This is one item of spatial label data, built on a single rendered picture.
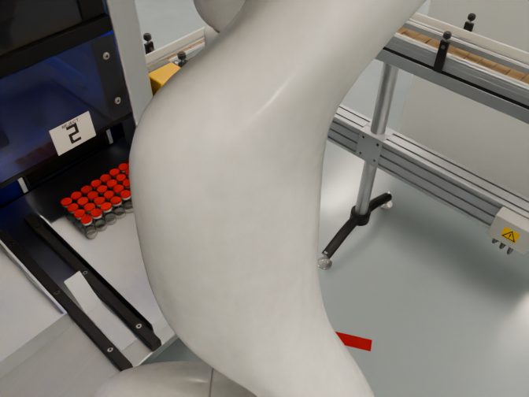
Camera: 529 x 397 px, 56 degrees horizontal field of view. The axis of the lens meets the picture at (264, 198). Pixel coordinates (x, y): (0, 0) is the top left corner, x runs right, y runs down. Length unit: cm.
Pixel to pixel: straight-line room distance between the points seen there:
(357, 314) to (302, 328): 164
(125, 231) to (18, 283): 21
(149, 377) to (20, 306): 60
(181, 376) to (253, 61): 26
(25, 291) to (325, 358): 74
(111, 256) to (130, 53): 39
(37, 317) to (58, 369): 11
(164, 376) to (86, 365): 49
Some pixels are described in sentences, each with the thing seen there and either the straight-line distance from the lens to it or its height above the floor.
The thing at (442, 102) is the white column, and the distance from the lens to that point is 229.
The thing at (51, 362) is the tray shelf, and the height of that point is 88.
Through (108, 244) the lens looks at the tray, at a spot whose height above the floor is 88.
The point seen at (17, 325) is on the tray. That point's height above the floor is 88.
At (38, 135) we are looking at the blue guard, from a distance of 101.
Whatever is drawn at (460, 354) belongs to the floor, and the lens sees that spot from 195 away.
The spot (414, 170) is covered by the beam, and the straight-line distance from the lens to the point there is 172.
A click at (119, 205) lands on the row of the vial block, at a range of 101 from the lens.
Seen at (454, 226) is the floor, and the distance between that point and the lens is 229.
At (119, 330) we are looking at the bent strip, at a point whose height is 88.
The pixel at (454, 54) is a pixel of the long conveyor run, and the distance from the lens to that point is 148.
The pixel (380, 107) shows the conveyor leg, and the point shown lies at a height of 66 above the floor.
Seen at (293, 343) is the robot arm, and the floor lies 138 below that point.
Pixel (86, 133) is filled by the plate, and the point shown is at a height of 101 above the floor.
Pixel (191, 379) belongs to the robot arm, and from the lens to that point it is 39.
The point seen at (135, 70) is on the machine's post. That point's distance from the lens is 107.
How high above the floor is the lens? 163
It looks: 46 degrees down
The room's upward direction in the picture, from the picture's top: straight up
